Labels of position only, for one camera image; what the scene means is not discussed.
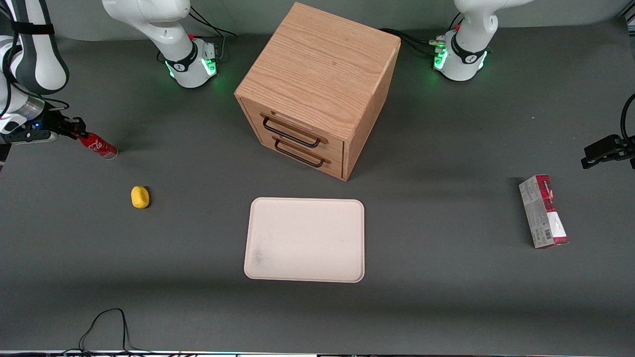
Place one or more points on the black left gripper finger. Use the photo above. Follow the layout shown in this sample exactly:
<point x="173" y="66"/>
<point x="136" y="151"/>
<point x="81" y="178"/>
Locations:
<point x="603" y="148"/>

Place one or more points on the wooden two-drawer cabinet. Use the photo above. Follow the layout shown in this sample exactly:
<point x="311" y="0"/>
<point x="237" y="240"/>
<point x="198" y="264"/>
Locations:
<point x="322" y="64"/>

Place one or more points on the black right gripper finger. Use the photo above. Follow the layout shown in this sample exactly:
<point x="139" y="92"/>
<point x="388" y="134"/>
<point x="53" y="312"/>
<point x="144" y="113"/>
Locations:
<point x="74" y="132"/>
<point x="69" y="121"/>

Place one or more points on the red and white carton box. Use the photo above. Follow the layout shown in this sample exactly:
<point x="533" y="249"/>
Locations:
<point x="543" y="213"/>

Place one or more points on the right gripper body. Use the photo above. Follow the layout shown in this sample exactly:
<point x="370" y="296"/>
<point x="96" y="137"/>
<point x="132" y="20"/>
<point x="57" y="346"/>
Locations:
<point x="52" y="122"/>

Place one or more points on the yellow lemon toy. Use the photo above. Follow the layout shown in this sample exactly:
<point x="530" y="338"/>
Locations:
<point x="140" y="197"/>

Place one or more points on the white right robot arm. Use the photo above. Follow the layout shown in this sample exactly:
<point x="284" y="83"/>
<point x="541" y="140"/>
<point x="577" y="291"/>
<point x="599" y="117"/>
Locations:
<point x="168" y="29"/>

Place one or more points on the white rectangular tray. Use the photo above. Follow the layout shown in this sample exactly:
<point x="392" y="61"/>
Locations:
<point x="305" y="240"/>

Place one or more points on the red soda can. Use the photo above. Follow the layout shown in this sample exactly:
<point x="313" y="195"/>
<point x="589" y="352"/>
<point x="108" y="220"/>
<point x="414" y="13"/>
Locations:
<point x="99" y="147"/>

